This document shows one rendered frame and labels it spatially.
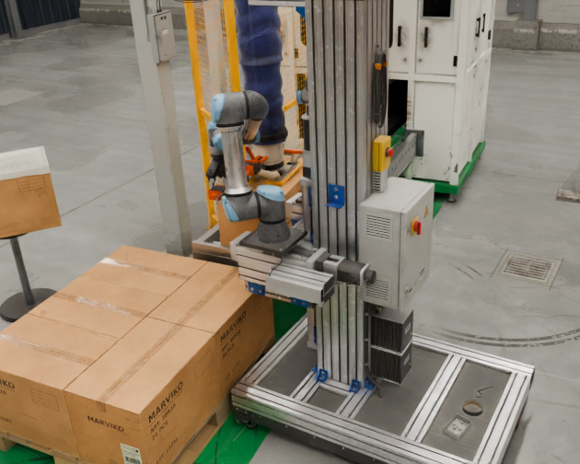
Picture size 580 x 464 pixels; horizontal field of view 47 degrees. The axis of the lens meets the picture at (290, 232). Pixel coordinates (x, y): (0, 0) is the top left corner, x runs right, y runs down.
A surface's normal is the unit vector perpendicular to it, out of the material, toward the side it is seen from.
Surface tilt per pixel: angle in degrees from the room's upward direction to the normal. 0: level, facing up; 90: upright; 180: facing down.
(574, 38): 90
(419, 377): 0
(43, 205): 90
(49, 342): 0
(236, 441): 0
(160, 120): 90
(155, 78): 90
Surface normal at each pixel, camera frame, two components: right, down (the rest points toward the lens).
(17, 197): 0.39, 0.40
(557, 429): -0.05, -0.89
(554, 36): -0.50, 0.40
